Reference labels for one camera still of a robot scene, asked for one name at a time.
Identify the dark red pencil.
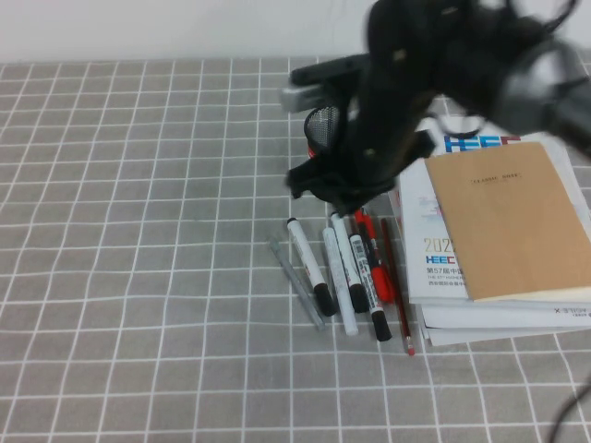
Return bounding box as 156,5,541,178
379,218,416,356

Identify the black mesh pen holder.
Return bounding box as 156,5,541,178
303,104,346,161

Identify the white marker black cap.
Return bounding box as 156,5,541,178
285,217,338,317
329,211,369,315

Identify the slim white paint pen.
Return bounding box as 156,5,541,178
321,226,359,337

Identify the white AgileX booklet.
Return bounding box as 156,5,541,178
417,299,591,331

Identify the grey translucent gel pen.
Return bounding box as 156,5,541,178
269,236,327,331

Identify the kraft brown notebook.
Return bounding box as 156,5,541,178
423,141,591,304

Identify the grey checked tablecloth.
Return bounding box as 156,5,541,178
0,55,591,443

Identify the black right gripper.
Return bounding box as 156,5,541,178
285,54,437,218

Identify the white leaflet red print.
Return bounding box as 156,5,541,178
386,186,404,232

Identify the black marker barcode label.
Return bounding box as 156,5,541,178
348,233,393,343

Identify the plain white paper booklet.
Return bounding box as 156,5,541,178
419,320,591,348

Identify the red marker pen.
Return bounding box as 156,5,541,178
353,208,395,304

